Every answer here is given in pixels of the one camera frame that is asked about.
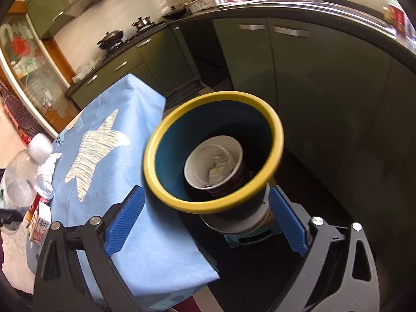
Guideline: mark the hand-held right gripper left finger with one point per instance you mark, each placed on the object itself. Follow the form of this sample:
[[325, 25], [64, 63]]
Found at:
[[125, 221]]

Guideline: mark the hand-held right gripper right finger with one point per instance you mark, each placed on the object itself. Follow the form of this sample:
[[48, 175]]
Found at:
[[289, 221]]

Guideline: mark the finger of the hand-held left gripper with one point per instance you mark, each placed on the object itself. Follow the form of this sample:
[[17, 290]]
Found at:
[[11, 215]]

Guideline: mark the red and white paper carton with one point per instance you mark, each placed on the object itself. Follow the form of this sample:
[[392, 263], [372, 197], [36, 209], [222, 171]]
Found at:
[[40, 226]]

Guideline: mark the clear plastic water bottle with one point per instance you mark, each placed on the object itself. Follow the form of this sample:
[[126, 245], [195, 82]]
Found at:
[[16, 182]]

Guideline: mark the red soda can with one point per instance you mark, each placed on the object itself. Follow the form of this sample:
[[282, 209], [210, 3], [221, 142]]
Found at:
[[44, 191]]

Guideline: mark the white tissue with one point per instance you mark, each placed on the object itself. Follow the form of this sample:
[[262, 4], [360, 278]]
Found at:
[[50, 165]]

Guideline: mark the red instant noodle cup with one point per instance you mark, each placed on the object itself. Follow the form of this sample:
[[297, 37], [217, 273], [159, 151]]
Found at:
[[201, 169]]

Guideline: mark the yellow-rimmed dark bin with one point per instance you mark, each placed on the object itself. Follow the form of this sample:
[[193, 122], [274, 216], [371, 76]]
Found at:
[[175, 143]]

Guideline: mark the blue star tablecloth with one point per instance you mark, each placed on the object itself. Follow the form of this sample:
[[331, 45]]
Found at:
[[146, 250]]

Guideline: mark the teal plastic stool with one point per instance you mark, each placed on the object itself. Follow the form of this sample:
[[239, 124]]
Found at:
[[247, 240]]

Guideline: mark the white round stand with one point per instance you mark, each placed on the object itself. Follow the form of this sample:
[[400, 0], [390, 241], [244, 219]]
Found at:
[[234, 226]]

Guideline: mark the crumpled grey paper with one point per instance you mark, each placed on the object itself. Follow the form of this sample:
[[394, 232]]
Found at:
[[216, 172]]

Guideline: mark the dark checked apron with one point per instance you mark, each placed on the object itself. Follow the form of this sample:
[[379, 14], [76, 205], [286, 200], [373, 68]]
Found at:
[[13, 107]]

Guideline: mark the patterned glass sliding door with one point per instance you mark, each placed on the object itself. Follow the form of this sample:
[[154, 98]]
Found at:
[[35, 81]]

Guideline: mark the crumpled clear plastic bag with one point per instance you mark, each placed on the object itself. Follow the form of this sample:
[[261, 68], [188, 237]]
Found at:
[[86, 71]]

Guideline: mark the black wok with lid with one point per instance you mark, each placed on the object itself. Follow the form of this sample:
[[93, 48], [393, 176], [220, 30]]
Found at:
[[110, 39]]

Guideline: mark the black gas stove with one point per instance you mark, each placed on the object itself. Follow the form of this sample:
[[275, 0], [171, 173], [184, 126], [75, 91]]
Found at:
[[136, 35]]

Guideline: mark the green upper cabinets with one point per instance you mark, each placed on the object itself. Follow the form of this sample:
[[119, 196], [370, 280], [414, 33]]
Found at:
[[48, 6]]

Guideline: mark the black pan with lid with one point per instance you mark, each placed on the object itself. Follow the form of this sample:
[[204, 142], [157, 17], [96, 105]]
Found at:
[[174, 13]]

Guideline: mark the small red box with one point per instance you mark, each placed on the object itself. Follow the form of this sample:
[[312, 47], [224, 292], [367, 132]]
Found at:
[[395, 16]]

